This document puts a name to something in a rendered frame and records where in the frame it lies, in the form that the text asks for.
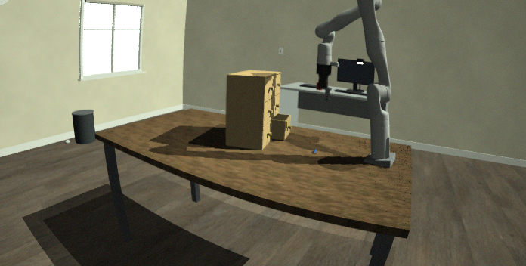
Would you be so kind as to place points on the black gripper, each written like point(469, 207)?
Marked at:
point(324, 63)

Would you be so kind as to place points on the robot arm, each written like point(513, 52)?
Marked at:
point(377, 93)

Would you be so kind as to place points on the tan wooden chest of drawers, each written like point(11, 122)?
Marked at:
point(245, 105)

